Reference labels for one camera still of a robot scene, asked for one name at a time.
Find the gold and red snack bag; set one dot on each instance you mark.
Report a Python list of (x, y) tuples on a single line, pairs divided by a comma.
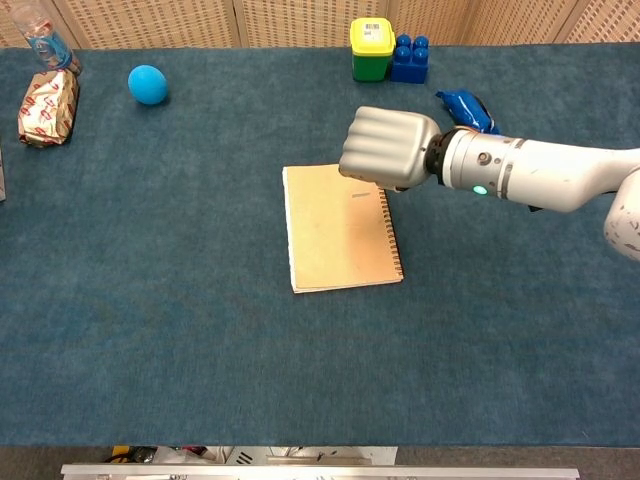
[(47, 107)]

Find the wicker folding screen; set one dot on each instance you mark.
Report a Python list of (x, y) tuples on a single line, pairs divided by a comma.
[(310, 20)]

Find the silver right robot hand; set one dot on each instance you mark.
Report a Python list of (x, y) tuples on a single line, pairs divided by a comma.
[(387, 147)]

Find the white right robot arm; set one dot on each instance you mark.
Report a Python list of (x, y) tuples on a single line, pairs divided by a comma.
[(540, 170)]

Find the blue toy building block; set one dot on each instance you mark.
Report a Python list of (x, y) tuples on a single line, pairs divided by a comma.
[(410, 59)]

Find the tan spiral notebook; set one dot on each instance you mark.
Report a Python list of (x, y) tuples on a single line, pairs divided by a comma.
[(335, 235)]

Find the blue table cloth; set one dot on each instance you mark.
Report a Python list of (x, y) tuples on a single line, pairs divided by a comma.
[(200, 325)]

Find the clear plastic bottle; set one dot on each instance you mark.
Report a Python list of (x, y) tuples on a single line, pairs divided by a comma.
[(45, 40)]

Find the blue snack packet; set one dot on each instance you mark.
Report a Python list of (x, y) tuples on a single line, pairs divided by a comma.
[(467, 107)]

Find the green container with yellow lid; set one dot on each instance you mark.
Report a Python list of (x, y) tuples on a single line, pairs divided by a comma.
[(370, 50)]

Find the aluminium frame rail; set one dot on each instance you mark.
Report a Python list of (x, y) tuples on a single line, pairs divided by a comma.
[(320, 472)]

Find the blue foam ball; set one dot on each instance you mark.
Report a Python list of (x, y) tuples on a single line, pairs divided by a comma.
[(147, 85)]

